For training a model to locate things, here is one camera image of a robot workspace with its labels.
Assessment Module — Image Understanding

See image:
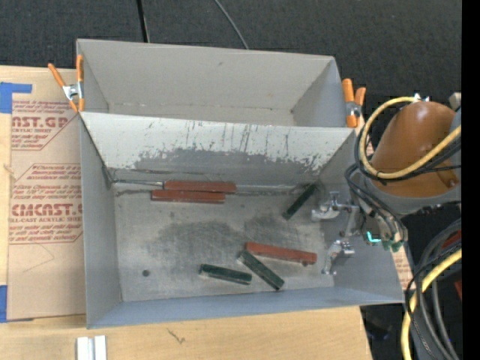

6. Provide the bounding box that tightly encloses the red-brown flat block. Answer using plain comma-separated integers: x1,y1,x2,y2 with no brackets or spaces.
244,241,319,267
150,189,227,205
163,180,238,195

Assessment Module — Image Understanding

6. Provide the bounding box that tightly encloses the brown cardboard board red print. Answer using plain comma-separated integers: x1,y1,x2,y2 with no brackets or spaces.
0,64,88,323

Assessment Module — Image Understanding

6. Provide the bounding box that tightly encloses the dark green flat block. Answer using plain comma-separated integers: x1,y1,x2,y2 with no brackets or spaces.
236,250,286,292
281,183,319,221
197,263,254,287

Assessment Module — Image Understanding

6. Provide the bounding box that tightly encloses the grey metal bin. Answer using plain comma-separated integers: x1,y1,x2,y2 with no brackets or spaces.
76,38,407,330

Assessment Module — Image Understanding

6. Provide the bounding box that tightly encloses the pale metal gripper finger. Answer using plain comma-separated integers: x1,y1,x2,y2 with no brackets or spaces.
321,239,356,276
310,191,353,223

